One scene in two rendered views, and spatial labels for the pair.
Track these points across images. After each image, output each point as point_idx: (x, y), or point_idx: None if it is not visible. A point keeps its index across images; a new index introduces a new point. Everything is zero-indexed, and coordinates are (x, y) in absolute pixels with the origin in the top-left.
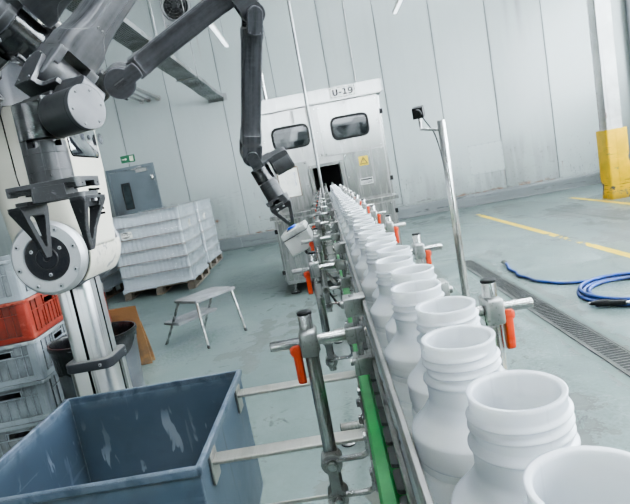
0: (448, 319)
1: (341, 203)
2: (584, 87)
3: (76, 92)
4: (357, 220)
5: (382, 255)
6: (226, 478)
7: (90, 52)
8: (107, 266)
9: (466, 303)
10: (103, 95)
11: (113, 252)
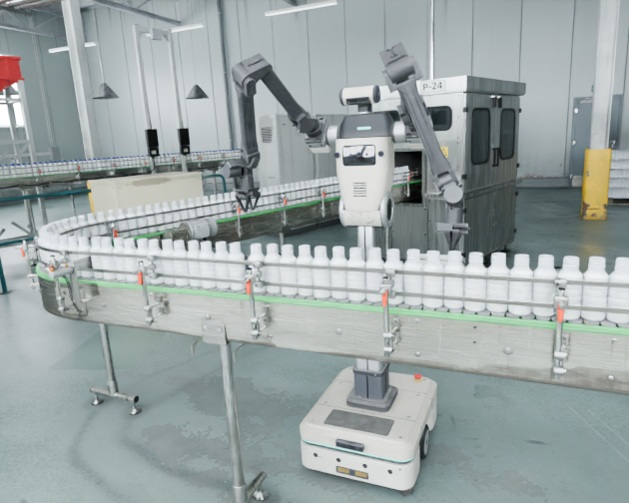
0: (103, 239)
1: (409, 251)
2: None
3: (224, 167)
4: (239, 243)
5: (153, 240)
6: None
7: (244, 149)
8: (367, 224)
9: (104, 240)
10: (229, 168)
11: (369, 218)
